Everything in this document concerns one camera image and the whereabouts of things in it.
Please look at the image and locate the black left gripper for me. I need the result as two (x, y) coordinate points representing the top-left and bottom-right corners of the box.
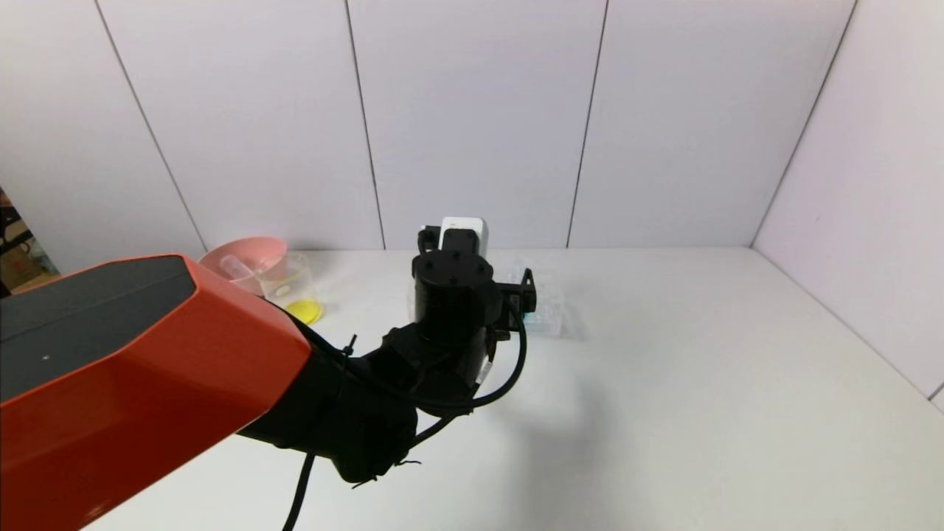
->
(495, 267), (537, 331)

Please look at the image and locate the clear glass beaker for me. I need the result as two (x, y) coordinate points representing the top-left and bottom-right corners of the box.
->
(256, 253), (326, 326)

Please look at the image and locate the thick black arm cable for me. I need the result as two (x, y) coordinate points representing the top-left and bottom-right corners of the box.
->
(282, 291), (528, 531)

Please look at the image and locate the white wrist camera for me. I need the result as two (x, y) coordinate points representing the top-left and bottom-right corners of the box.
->
(440, 216), (489, 253)

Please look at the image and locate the clear acrylic test tube rack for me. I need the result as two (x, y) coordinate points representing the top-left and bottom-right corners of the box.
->
(408, 254), (566, 339)

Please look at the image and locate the pink bowl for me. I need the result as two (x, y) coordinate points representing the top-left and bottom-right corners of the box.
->
(199, 237), (290, 296)

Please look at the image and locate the blue pigment test tube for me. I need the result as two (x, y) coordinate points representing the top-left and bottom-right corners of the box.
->
(513, 254), (533, 323)

